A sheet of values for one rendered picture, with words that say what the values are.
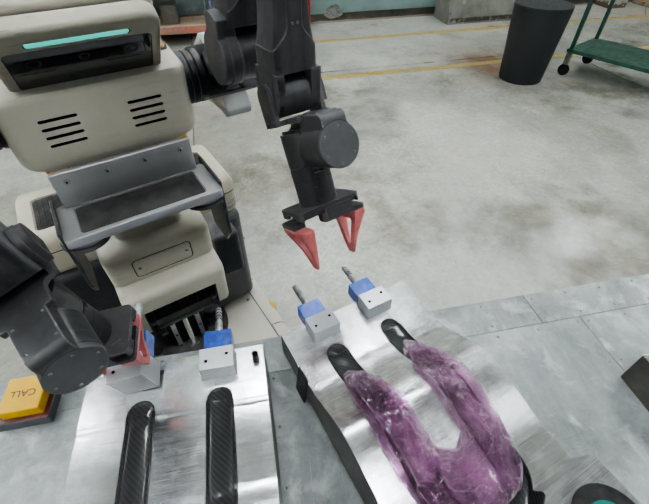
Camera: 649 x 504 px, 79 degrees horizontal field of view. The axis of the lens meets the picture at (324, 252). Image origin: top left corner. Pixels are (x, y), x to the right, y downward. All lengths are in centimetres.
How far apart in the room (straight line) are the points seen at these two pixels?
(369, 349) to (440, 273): 138
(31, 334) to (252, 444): 30
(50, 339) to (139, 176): 40
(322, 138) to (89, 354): 33
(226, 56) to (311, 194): 23
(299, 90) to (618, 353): 72
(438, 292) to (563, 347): 113
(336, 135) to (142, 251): 51
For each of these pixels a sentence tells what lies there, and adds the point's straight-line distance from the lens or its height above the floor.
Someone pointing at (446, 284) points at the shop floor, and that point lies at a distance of 199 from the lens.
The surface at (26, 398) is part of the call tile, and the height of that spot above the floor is 84.
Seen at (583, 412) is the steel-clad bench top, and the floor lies 80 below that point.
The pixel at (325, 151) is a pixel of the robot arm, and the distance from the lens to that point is 48.
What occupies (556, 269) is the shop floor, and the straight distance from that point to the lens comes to 228.
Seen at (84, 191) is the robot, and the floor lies 106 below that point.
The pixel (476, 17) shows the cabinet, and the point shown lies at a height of 6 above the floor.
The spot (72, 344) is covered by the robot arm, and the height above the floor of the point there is 114.
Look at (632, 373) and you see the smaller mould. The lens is 86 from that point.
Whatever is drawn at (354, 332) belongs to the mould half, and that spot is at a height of 85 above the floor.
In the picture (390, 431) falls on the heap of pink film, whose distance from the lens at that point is 56.
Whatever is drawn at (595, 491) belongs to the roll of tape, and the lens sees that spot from 58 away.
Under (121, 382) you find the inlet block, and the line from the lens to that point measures 62.
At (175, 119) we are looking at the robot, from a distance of 75.
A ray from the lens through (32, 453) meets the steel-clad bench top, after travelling 80.
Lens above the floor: 143
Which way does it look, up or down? 44 degrees down
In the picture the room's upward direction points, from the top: straight up
